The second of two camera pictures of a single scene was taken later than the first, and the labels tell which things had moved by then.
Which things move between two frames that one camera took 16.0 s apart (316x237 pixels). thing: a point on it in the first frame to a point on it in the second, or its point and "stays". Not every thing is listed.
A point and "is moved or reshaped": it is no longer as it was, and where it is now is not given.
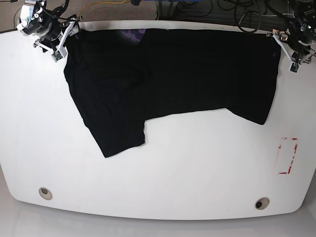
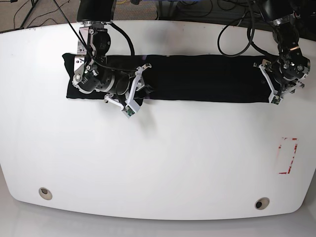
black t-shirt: x=119 y=78 is moved or reshaped
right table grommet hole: x=261 y=203 stays
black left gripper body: x=51 y=29 to x=120 y=83
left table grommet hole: x=45 y=193 stays
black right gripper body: x=300 y=41 to x=279 y=74
